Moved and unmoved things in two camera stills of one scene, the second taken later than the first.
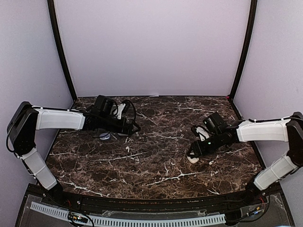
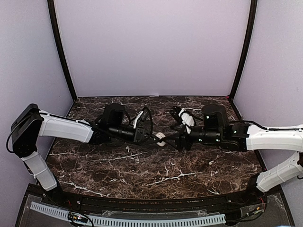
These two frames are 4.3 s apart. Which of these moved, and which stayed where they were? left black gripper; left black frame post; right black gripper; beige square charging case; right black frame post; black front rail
Moved: left black gripper; beige square charging case; right black gripper
Stayed: left black frame post; right black frame post; black front rail
